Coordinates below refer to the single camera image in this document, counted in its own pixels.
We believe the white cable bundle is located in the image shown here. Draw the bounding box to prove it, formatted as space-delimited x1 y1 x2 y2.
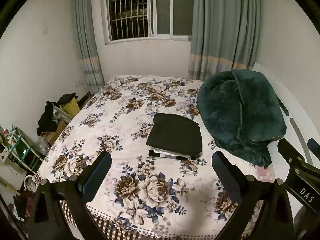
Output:
23 174 41 193

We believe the yellow box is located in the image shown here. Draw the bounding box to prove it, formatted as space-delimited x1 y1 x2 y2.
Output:
61 98 80 117

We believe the dark green plush blanket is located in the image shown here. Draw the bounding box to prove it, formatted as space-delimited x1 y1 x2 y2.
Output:
197 69 287 167

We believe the barred window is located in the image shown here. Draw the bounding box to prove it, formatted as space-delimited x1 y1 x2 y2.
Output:
101 0 194 44

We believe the dark striped long-sleeve sweater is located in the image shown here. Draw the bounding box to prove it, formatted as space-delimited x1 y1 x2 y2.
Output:
146 113 202 157

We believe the right grey-blue curtain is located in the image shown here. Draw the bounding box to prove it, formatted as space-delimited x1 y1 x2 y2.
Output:
188 0 261 80

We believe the folded black white garment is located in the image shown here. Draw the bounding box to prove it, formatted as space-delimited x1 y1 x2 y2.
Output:
149 150 197 161

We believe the grey-blue curtain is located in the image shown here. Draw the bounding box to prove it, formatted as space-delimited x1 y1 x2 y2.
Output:
188 0 261 80
72 0 105 95

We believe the floral bed blanket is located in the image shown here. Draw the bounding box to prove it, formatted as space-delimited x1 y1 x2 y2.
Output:
35 75 236 239

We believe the green storage rack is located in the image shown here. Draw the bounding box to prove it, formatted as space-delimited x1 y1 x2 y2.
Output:
5 126 44 174

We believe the white bed headboard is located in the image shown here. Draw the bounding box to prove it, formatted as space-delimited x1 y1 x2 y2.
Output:
253 62 319 218

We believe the left grey-blue curtain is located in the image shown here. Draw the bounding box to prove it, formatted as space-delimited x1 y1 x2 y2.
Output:
72 0 105 95

